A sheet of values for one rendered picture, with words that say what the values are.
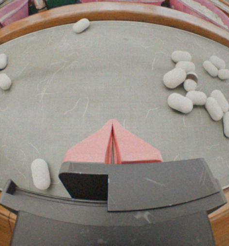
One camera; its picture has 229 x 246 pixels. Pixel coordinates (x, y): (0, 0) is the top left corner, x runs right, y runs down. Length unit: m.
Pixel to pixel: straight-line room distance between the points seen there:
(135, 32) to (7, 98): 0.24
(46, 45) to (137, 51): 0.16
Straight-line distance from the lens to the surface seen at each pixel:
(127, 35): 0.23
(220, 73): 0.25
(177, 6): 0.45
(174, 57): 0.20
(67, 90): 0.17
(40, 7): 0.35
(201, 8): 0.60
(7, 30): 0.36
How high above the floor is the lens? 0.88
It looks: 76 degrees down
